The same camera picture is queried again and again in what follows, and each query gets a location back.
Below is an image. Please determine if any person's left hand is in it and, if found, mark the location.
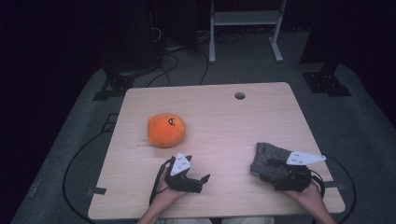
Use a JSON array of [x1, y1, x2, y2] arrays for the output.
[[153, 174, 189, 204]]

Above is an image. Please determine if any orange plush toy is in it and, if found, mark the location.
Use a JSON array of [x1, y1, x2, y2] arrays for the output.
[[147, 112, 187, 149]]

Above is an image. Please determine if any grey knitted cloth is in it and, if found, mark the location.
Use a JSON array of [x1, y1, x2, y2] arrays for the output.
[[249, 142, 294, 184]]

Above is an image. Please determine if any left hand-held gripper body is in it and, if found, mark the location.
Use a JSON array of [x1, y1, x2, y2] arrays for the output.
[[163, 151, 204, 194]]

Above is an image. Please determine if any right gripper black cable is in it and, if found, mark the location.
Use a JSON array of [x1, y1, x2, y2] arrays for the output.
[[309, 169, 327, 199]]

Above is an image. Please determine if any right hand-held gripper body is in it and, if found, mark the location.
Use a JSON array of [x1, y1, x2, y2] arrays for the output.
[[272, 150, 327, 193]]

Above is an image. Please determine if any long black floor cable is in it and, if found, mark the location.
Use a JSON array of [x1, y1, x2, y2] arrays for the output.
[[62, 130, 108, 224], [323, 153, 358, 224]]

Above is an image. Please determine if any thin black floor cable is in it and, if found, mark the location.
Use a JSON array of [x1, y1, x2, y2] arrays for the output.
[[146, 52, 180, 89], [199, 48, 210, 86]]

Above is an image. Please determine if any black stand base plate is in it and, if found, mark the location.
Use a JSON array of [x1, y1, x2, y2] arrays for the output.
[[92, 72, 135, 102], [302, 62, 353, 98]]

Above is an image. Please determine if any person's right hand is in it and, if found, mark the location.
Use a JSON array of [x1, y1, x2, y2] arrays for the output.
[[283, 181, 325, 213]]

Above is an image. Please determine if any grey tape strip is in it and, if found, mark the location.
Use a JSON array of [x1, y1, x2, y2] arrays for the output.
[[86, 187, 107, 197], [321, 180, 346, 191]]

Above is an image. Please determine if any white metal stand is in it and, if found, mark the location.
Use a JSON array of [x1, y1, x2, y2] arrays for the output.
[[208, 0, 288, 64]]

